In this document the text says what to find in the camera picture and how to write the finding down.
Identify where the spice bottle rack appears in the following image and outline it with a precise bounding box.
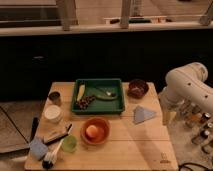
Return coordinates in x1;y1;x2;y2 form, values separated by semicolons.
180;103;212;150

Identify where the black handled tool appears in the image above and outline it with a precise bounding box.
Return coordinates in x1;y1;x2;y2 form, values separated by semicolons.
30;117;39;141

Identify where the orange ball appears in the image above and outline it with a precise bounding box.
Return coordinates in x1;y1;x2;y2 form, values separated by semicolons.
86;125;99;138

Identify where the yellow corn cob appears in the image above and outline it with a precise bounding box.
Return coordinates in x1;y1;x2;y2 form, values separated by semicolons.
77;84;85;101

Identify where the metal cup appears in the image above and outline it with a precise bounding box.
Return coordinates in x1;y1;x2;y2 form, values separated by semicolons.
48;91;62;106

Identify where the blue sponge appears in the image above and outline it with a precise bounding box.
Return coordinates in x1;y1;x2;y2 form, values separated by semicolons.
29;137;48;160

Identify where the light blue towel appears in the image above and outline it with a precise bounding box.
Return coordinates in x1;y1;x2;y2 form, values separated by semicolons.
133;106;156;124

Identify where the white round container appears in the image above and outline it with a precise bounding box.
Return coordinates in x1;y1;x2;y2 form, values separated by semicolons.
44;105;62;123

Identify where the green plastic cup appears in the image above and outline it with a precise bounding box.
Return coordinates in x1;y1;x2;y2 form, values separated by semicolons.
61;135;77;153

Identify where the black cable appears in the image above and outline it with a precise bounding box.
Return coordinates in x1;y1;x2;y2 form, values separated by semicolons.
178;161;213;171

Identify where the dark red bowl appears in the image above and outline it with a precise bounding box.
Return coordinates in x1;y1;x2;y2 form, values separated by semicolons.
127;79;149;99

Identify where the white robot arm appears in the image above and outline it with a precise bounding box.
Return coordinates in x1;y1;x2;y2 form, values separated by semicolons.
159;62;213;125

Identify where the dark grape bunch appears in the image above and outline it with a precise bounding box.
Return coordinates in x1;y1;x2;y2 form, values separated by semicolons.
76;95;95;110

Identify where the green plastic tray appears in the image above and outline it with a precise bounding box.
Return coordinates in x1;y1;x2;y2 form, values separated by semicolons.
71;78;125;115

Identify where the orange clay bowl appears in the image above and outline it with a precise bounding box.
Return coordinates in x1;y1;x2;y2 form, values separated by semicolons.
80;117;110;145

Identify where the white dish brush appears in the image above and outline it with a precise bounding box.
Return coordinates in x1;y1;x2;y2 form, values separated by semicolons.
42;141;62;170

